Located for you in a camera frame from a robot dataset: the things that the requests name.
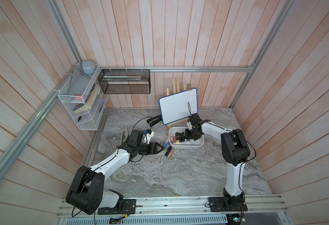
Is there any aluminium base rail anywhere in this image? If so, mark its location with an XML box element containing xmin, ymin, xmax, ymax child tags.
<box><xmin>56</xmin><ymin>193</ymin><xmax>289</xmax><ymax>219</ymax></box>

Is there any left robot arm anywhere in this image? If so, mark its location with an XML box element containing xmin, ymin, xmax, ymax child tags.
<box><xmin>65</xmin><ymin>129</ymin><xmax>164</xmax><ymax>215</ymax></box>

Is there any wooden block on shelf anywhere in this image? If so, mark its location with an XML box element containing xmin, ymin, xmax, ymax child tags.
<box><xmin>73</xmin><ymin>83</ymin><xmax>101</xmax><ymax>114</ymax></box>

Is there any black gold square lipstick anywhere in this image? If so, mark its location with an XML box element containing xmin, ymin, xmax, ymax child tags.
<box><xmin>175</xmin><ymin>132</ymin><xmax>180</xmax><ymax>143</ymax></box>

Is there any white wire wall shelf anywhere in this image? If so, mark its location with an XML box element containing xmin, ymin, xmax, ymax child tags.
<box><xmin>58</xmin><ymin>64</ymin><xmax>109</xmax><ymax>130</ymax></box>

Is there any black mesh wall basket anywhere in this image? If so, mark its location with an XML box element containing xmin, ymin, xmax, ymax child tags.
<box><xmin>98</xmin><ymin>68</ymin><xmax>151</xmax><ymax>95</ymax></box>

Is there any black stapler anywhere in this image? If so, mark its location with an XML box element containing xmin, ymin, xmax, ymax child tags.
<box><xmin>147</xmin><ymin>114</ymin><xmax>162</xmax><ymax>127</ymax></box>

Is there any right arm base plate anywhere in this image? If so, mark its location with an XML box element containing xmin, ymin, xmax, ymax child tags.
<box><xmin>208</xmin><ymin>197</ymin><xmax>248</xmax><ymax>212</ymax></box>

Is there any pink blue gradient lipstick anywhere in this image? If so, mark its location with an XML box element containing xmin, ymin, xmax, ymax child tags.
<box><xmin>163</xmin><ymin>138</ymin><xmax>169</xmax><ymax>148</ymax></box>

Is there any black lipstick gold band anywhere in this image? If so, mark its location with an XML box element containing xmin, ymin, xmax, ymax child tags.
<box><xmin>165</xmin><ymin>146</ymin><xmax>172</xmax><ymax>157</ymax></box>

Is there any blue framed whiteboard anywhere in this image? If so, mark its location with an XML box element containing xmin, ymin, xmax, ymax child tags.
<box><xmin>159</xmin><ymin>88</ymin><xmax>198</xmax><ymax>125</ymax></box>

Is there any white plastic storage box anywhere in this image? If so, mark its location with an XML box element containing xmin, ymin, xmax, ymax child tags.
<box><xmin>168</xmin><ymin>127</ymin><xmax>204</xmax><ymax>149</ymax></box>

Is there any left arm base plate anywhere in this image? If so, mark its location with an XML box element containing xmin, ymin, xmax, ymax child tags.
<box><xmin>98</xmin><ymin>199</ymin><xmax>136</xmax><ymax>215</ymax></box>

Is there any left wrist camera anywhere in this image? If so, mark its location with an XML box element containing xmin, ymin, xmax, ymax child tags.
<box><xmin>142</xmin><ymin>129</ymin><xmax>154</xmax><ymax>144</ymax></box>

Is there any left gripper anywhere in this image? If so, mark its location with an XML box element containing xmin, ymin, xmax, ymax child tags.
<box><xmin>136</xmin><ymin>142</ymin><xmax>164</xmax><ymax>155</ymax></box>

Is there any pink gloss silver cap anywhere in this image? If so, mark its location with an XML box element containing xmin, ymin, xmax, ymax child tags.
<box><xmin>172</xmin><ymin>133</ymin><xmax>177</xmax><ymax>143</ymax></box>

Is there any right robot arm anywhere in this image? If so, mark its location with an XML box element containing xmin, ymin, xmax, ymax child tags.
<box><xmin>185</xmin><ymin>114</ymin><xmax>251</xmax><ymax>211</ymax></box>

